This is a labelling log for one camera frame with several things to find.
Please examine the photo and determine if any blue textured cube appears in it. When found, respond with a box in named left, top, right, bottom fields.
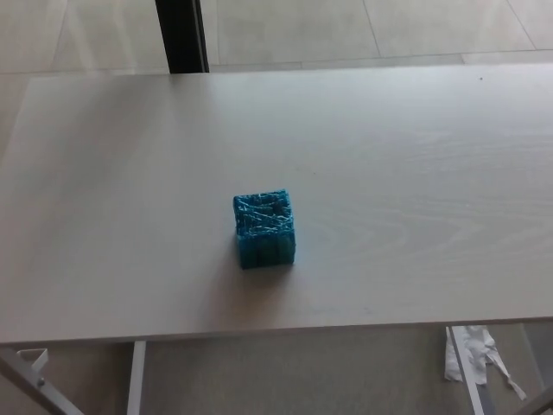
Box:
left=232, top=188, right=298, bottom=271

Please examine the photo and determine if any black vertical post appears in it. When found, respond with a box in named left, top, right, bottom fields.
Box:
left=155, top=0, right=211, bottom=75

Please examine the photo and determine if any white crumpled paper strip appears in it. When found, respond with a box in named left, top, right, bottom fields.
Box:
left=443, top=324, right=529, bottom=401

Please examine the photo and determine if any white metal hook bracket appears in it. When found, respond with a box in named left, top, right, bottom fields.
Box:
left=16, top=347, right=49, bottom=374

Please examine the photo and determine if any white straight table leg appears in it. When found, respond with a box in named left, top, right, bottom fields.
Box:
left=125, top=341, right=148, bottom=415

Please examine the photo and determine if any white slanted table leg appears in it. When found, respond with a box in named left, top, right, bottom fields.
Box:
left=446, top=326, right=496, bottom=415

